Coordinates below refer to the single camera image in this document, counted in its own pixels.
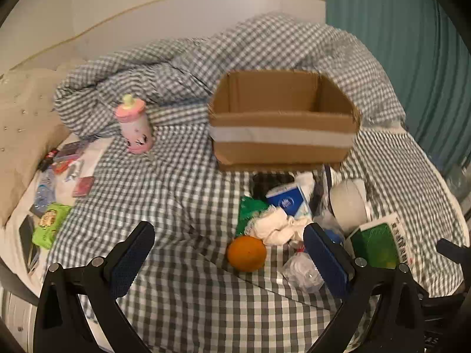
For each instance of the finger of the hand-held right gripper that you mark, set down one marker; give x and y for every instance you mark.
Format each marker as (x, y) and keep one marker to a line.
(447, 247)

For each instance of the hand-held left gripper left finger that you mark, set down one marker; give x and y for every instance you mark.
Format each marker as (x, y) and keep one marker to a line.
(128, 259)

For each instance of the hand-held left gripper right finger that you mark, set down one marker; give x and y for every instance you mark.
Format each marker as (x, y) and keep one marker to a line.
(327, 264)

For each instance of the blue white tissue packet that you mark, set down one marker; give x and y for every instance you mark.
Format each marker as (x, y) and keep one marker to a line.
(287, 202)

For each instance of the taped cardboard box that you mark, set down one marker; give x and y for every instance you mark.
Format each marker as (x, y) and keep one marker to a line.
(276, 154)

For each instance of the crumpled clear plastic bag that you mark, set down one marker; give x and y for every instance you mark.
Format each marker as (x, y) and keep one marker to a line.
(300, 272)

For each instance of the green white carton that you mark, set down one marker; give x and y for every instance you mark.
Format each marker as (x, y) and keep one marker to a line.
(375, 242)

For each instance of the white crumpled cloth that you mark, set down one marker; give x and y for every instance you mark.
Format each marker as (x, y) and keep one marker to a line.
(276, 228)

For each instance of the white round object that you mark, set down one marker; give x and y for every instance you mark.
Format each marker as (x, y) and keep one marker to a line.
(346, 202)

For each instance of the orange fruit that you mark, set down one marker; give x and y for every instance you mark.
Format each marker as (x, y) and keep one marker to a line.
(246, 253)

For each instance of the grey white checkered duvet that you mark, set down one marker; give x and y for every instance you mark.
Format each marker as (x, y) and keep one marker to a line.
(176, 191)

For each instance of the white crumpled tissue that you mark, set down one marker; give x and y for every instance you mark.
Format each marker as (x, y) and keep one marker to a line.
(305, 184)

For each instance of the green snack packet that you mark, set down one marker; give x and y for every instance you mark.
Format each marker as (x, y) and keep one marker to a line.
(51, 224)

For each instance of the small red box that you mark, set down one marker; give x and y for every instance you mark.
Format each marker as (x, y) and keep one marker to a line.
(83, 186)

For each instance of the green plastic packet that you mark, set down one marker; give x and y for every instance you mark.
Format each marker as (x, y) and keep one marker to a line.
(248, 209)

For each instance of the black flat object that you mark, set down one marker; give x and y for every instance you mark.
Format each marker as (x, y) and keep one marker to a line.
(268, 184)

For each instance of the black tablet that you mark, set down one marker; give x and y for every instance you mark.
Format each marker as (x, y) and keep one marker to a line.
(26, 242)

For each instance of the blue clear plastic packet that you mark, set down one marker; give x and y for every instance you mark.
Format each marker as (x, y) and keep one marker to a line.
(44, 195)

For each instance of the red black packet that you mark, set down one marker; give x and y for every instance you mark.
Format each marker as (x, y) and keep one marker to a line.
(66, 158)

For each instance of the pink baby bottle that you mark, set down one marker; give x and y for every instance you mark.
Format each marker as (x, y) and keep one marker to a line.
(136, 132)

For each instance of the white cabinet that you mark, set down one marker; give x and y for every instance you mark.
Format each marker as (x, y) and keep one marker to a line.
(14, 320)

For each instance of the beige studded cushion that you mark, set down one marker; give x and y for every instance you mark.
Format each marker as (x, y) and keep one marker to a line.
(25, 125)

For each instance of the grey white checkered pillow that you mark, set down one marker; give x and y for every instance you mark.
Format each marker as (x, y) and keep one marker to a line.
(349, 55)

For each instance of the teal curtain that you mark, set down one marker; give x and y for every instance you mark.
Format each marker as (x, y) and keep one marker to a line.
(386, 44)

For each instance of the white headboard with gold trim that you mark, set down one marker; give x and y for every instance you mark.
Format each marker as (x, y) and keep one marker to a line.
(147, 18)

